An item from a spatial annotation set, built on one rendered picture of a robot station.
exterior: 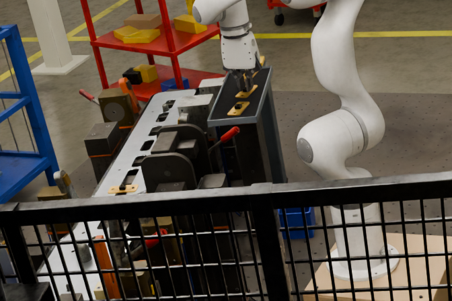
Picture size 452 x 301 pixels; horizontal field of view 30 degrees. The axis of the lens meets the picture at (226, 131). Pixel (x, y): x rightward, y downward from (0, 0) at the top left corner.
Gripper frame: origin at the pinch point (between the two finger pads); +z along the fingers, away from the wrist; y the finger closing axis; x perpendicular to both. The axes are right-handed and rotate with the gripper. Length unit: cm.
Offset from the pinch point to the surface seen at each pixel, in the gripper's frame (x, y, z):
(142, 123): -7.8, 44.6, 18.8
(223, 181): 37.1, -8.8, 10.7
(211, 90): -25.5, 26.6, 14.3
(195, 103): -1.5, 18.9, 7.7
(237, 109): 12.5, -3.0, 2.4
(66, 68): -282, 303, 117
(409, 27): -365, 56, 119
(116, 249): 75, -1, 7
